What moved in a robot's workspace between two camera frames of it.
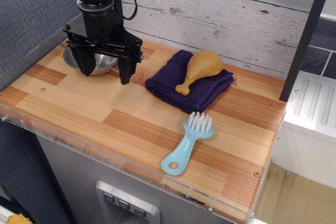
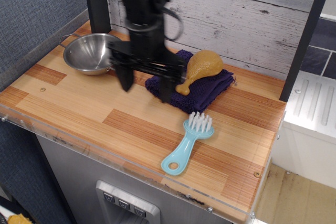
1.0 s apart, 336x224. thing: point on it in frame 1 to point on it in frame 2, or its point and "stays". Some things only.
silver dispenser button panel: (116, 205) stays
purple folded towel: (202, 94) stays
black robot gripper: (103, 31) to (147, 51)
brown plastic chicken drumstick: (203, 63) stays
